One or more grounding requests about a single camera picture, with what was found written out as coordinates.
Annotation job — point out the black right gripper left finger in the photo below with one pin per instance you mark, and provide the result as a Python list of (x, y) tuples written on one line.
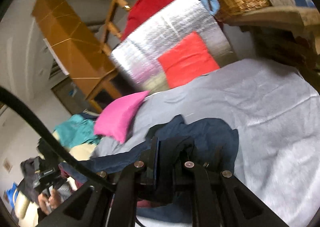
[(106, 200)]

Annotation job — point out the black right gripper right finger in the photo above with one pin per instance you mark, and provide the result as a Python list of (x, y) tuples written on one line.
[(212, 199)]

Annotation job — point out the dark grey garment pile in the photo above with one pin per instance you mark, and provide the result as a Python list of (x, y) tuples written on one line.
[(26, 185)]

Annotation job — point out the red-orange pillow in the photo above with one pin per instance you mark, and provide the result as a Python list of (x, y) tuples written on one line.
[(187, 60)]

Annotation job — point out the person's left hand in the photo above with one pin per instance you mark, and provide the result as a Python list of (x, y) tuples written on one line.
[(49, 203)]

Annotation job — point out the silver foil headboard cover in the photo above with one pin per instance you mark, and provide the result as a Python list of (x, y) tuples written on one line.
[(136, 56)]

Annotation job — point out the teal garment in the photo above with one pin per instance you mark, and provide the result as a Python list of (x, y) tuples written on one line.
[(76, 131)]

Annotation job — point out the cream yellow garment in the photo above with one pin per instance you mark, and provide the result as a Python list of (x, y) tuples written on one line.
[(82, 152)]

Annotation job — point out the pink pillow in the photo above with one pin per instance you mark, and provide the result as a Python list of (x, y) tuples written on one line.
[(115, 119)]

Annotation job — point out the grey bed sheet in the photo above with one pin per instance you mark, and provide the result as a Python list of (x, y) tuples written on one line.
[(276, 113)]

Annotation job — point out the brown geometric cabinet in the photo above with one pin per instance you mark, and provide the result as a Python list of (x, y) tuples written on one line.
[(76, 47)]

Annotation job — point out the wooden bed headboard frame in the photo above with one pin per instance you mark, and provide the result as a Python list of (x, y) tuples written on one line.
[(110, 27)]

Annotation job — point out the navy blue jacket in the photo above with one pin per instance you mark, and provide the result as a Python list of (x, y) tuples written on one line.
[(217, 147)]

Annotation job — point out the wooden shelf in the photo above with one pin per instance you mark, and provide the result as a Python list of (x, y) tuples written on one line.
[(301, 21)]

